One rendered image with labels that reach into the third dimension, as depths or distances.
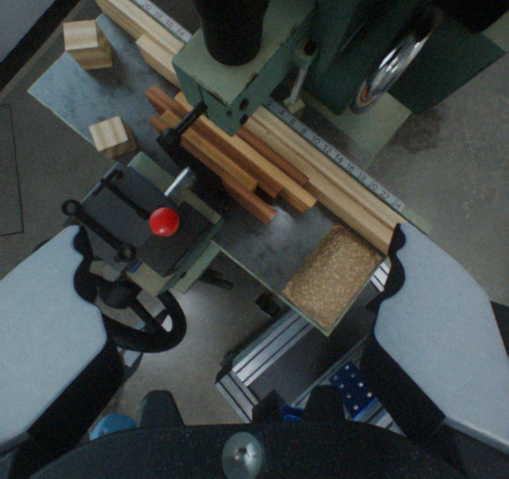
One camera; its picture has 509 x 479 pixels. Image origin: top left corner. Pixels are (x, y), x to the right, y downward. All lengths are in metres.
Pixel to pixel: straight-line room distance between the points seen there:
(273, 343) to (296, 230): 0.80
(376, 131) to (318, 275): 0.34
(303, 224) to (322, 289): 0.10
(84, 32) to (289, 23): 0.31
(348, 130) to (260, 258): 0.33
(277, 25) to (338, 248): 0.27
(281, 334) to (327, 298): 0.76
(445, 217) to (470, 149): 0.41
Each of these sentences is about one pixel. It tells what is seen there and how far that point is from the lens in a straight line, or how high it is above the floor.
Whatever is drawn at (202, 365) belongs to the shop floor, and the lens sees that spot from 1.43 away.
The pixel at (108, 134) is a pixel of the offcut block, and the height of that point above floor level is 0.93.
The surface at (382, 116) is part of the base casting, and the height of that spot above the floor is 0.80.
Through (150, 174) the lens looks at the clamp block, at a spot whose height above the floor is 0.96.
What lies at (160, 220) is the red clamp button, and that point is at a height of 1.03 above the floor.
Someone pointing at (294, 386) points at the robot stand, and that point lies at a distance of 1.24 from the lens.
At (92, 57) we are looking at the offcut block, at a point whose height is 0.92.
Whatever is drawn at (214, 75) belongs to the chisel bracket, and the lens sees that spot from 0.27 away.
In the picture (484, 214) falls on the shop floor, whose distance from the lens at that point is 1.81.
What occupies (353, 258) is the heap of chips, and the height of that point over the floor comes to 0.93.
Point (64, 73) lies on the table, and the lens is 0.55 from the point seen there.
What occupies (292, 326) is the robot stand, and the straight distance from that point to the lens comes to 1.13.
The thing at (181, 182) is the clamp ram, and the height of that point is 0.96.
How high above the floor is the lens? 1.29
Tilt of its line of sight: 85 degrees down
